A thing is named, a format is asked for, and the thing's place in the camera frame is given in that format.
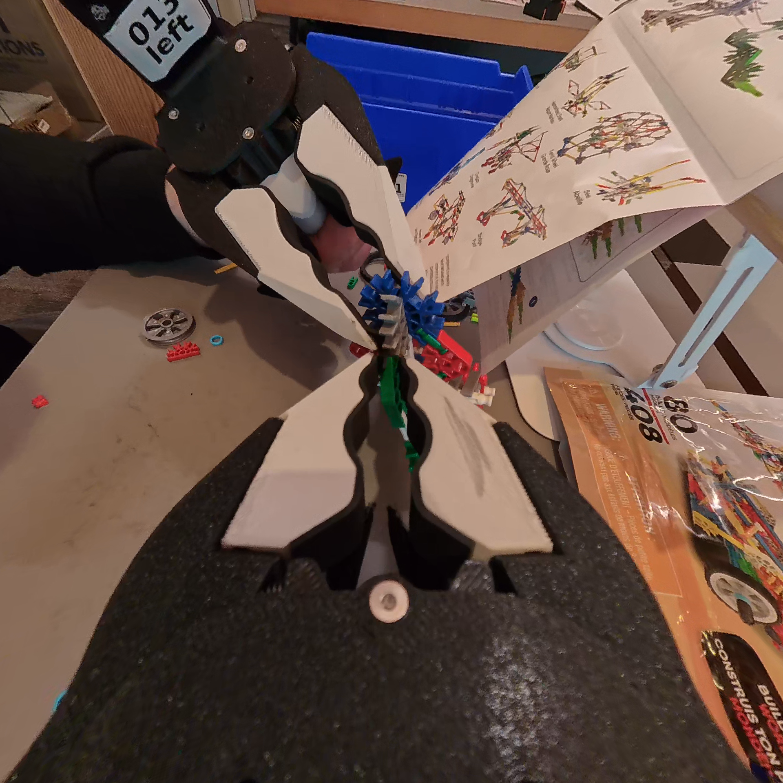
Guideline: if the white instruction booklet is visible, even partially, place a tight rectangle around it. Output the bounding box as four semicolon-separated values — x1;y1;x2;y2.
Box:
477;208;717;362

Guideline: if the wooden pillar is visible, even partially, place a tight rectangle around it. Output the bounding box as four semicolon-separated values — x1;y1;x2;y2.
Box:
43;0;166;144

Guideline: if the blue snowflake connector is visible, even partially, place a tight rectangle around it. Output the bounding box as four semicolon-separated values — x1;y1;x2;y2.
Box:
358;271;444;334

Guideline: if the brown printed cardboard box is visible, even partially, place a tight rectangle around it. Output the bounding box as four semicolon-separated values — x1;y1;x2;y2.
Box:
0;0;99;123

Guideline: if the person's left hand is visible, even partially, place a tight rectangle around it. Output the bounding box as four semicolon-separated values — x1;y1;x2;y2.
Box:
309;214;374;273

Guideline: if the colourful construction toy model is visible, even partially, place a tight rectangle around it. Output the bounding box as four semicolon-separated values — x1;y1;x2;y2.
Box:
350;272;496;407

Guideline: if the brown plastic bag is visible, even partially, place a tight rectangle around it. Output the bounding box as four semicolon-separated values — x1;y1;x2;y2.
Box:
544;367;783;778

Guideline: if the long wooden table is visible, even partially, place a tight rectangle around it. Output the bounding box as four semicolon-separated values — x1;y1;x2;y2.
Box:
254;0;603;55

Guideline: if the grey spoked pulley wheel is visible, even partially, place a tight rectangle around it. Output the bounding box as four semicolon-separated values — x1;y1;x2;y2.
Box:
142;307;197;347

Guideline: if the toy models instruction sheet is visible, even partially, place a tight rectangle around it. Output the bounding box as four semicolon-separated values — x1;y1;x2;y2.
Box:
407;12;725;301

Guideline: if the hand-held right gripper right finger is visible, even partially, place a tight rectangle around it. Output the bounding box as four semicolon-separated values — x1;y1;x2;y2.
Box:
403;356;554;560

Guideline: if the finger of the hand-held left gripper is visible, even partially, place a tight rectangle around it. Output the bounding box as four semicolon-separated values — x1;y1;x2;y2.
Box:
214;186;377;351
294;104;426;279

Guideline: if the brick building instruction sheet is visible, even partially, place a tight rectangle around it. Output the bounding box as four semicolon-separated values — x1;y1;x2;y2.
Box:
575;0;783;206

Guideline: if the white metal stand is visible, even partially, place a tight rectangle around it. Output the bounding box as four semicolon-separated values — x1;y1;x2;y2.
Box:
642;235;778;392

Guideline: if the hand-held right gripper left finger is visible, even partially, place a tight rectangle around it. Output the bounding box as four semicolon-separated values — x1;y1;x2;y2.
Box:
220;355;377;551

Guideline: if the white foam board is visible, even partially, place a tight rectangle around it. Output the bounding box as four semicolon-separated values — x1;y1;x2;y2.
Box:
508;269;704;441

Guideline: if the blue plastic bin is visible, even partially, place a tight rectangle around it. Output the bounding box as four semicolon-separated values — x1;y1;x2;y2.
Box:
306;32;533;212

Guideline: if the person's left forearm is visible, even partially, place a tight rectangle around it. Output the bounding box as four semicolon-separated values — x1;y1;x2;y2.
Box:
0;125;212;276

